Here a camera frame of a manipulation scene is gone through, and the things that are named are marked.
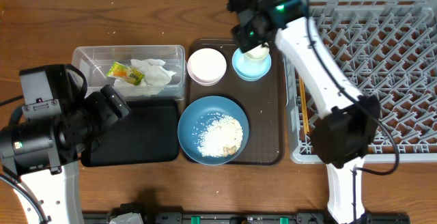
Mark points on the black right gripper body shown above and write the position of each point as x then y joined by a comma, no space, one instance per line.
246,37

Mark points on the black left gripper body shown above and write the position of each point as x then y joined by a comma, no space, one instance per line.
98,115

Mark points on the cream white cup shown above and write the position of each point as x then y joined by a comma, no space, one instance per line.
257,55

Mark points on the yellow green snack wrapper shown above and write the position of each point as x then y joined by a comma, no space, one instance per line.
125,73

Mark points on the white napkin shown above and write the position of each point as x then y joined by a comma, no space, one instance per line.
156,77

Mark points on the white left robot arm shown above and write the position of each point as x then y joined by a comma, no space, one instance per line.
40,146

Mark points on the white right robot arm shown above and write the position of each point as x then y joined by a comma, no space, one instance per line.
348,119

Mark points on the clear plastic waste bin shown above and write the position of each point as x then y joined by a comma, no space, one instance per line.
95,61

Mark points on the grey dishwasher rack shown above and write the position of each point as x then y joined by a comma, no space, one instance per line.
387,48

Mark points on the light blue saucer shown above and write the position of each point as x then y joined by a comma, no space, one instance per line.
250,70

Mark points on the black rectangular tray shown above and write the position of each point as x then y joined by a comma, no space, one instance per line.
147,135

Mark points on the pink bowl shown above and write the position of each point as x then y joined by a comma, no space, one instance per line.
207,66

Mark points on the brown serving tray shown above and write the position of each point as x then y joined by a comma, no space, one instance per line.
261,101

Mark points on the dark blue plate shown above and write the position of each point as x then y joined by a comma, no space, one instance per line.
195,112

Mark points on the leftover rice pile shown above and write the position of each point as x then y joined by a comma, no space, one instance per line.
219,136

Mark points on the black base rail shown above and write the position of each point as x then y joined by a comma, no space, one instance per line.
177,216

